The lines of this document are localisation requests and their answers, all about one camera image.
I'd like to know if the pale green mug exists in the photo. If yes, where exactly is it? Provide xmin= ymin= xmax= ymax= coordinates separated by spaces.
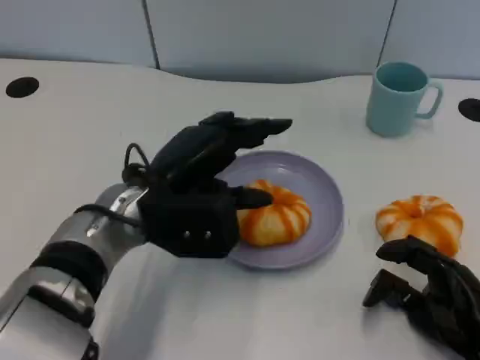
xmin=365 ymin=61 xmax=445 ymax=139

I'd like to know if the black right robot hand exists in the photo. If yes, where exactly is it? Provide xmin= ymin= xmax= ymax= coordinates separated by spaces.
xmin=361 ymin=235 xmax=480 ymax=360

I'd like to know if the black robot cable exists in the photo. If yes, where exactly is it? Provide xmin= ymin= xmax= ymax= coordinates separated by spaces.
xmin=121 ymin=142 xmax=153 ymax=187
xmin=73 ymin=202 xmax=146 ymax=230

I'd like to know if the orange white toy bread roll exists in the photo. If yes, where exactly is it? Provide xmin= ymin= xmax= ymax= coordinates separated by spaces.
xmin=236 ymin=178 xmax=313 ymax=248
xmin=375 ymin=194 xmax=465 ymax=258

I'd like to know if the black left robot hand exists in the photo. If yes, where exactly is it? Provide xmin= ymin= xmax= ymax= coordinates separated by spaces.
xmin=148 ymin=111 xmax=293 ymax=211

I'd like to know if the black table cable grommet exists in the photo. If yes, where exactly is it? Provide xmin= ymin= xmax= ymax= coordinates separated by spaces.
xmin=4 ymin=76 xmax=41 ymax=100
xmin=457 ymin=97 xmax=480 ymax=123

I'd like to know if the lilac plate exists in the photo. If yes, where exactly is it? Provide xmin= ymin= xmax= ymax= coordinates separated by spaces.
xmin=215 ymin=149 xmax=345 ymax=272

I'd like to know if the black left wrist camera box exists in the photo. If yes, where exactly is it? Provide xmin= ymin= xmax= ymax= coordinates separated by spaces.
xmin=137 ymin=178 xmax=242 ymax=260

